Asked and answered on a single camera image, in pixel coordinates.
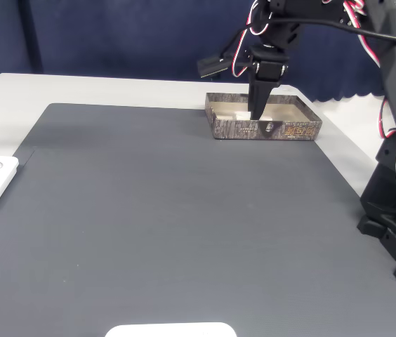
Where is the grey table mat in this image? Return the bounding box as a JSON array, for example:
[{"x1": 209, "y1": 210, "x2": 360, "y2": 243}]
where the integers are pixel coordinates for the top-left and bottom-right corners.
[{"x1": 0, "y1": 103, "x2": 396, "y2": 337}]

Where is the black camera cable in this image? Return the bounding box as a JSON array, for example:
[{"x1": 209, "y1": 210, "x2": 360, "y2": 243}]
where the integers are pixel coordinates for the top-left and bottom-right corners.
[{"x1": 218, "y1": 18, "x2": 396, "y2": 61}]

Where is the dark blue curtain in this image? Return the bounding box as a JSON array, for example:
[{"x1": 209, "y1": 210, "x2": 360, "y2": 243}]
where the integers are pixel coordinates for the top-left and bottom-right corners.
[
  {"x1": 0, "y1": 0, "x2": 41, "y2": 95},
  {"x1": 29, "y1": 0, "x2": 396, "y2": 103}
]

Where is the black camera board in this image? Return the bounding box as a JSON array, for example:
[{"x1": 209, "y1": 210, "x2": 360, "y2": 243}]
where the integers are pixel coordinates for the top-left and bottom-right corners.
[{"x1": 197, "y1": 52, "x2": 251, "y2": 80}]

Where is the white rounded flat object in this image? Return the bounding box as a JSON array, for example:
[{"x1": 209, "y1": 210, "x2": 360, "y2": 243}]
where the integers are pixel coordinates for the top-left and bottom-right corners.
[{"x1": 105, "y1": 322, "x2": 237, "y2": 337}]

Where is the bark-patterned cardboard box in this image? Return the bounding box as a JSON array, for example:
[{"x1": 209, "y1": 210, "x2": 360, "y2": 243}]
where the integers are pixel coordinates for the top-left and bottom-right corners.
[{"x1": 204, "y1": 92, "x2": 324, "y2": 141}]

